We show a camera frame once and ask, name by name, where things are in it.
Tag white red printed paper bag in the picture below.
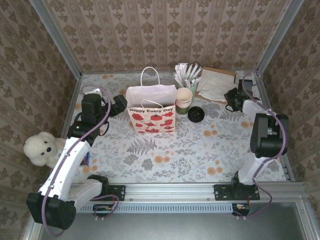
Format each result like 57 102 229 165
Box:
125 66 177 135

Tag white paper napkins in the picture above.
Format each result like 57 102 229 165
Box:
197 68 236 101

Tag brown cardboard napkin box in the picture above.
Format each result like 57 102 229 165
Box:
194 66 238 103

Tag stack of black cup lids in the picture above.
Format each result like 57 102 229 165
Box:
187 106 205 123

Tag green cup holding packets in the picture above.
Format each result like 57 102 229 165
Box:
186 82 200 97

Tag stack of paper cups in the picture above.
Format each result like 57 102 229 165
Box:
175 87 194 115

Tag white teddy bear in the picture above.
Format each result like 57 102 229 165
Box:
23 131 67 169

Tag floral patterned table cover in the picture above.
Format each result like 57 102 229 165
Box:
53 70 288 185

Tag grey metal panel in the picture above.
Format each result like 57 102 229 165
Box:
22 197 320 240

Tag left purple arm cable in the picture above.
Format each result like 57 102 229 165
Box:
41 84 120 237

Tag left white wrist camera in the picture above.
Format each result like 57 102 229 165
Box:
84 87 103 97

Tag aluminium side rail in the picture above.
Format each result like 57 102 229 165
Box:
254 71 296 182
46 72 83 185

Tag aluminium frame post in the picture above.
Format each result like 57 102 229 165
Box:
254 0 305 76
29 0 83 79

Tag aluminium front frame rail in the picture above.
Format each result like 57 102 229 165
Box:
37 182 306 201

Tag grey slotted cable duct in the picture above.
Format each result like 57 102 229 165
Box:
74 202 236 214

